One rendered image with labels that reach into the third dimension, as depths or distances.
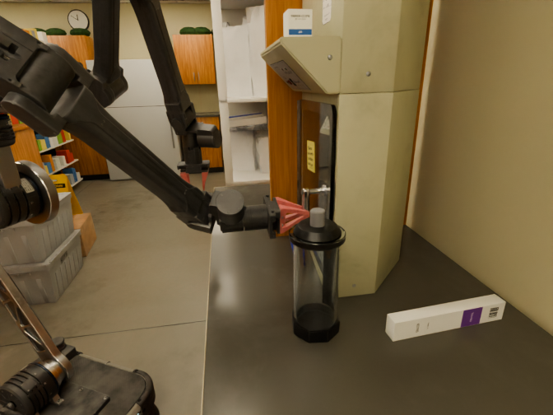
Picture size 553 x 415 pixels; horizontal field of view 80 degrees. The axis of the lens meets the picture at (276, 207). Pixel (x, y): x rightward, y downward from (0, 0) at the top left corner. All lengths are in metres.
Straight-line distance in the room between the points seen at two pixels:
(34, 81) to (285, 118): 0.68
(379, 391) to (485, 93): 0.75
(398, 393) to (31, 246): 2.45
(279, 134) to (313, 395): 0.71
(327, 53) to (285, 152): 0.45
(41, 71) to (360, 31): 0.51
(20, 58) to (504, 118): 0.94
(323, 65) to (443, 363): 0.60
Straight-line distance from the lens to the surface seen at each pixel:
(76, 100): 0.57
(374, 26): 0.71
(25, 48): 0.57
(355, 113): 0.70
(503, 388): 0.75
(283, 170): 1.07
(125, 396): 1.69
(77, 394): 1.76
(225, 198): 0.67
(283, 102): 1.03
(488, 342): 0.83
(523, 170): 0.93
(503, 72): 0.99
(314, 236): 0.60
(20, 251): 2.79
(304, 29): 0.77
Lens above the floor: 1.43
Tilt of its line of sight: 21 degrees down
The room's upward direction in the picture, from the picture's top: 2 degrees counter-clockwise
